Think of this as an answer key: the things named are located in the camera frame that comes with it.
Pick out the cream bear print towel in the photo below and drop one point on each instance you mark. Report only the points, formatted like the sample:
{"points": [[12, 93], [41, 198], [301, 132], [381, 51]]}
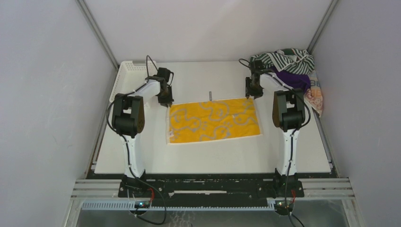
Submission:
{"points": [[314, 94]]}

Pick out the aluminium corner post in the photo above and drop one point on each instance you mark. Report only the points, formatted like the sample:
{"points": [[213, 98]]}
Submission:
{"points": [[92, 23], [322, 25]]}

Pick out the aluminium corner post left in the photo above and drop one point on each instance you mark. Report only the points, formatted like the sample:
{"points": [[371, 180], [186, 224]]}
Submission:
{"points": [[92, 23]]}

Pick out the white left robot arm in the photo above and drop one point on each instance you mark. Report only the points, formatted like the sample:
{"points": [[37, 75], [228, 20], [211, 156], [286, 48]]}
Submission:
{"points": [[128, 116]]}

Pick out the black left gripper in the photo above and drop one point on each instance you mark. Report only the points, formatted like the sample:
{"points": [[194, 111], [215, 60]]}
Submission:
{"points": [[169, 100]]}

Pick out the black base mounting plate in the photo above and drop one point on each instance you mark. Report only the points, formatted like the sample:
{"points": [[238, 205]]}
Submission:
{"points": [[222, 190]]}

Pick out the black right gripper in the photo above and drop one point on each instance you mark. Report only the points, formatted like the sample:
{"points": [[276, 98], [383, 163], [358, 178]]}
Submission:
{"points": [[250, 91]]}

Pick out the aluminium corner post right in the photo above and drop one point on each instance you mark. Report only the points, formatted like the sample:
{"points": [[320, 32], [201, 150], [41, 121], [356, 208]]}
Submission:
{"points": [[322, 25]]}

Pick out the green white striped towel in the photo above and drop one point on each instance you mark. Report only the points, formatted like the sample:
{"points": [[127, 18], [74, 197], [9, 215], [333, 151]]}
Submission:
{"points": [[291, 60]]}

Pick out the controller board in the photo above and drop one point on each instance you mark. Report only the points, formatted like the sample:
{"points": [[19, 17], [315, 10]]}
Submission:
{"points": [[142, 205], [282, 209]]}

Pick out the yellow grey patterned towel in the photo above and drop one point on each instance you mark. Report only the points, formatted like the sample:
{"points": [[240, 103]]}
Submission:
{"points": [[212, 120]]}

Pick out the white slotted cable duct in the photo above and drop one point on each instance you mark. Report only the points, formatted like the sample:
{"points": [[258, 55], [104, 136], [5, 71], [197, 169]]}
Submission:
{"points": [[125, 205]]}

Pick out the left controller board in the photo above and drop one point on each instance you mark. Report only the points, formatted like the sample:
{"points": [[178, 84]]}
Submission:
{"points": [[142, 205]]}

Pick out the right controller board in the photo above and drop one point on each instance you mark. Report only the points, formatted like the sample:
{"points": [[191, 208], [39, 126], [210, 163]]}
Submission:
{"points": [[282, 209]]}

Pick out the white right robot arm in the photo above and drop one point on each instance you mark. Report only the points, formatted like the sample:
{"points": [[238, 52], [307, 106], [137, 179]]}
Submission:
{"points": [[288, 111]]}

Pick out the purple towel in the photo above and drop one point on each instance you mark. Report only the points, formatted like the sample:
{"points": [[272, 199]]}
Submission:
{"points": [[301, 81]]}

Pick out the white plastic basket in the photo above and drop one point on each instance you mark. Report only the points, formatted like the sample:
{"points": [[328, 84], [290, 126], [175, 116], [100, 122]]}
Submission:
{"points": [[130, 76]]}

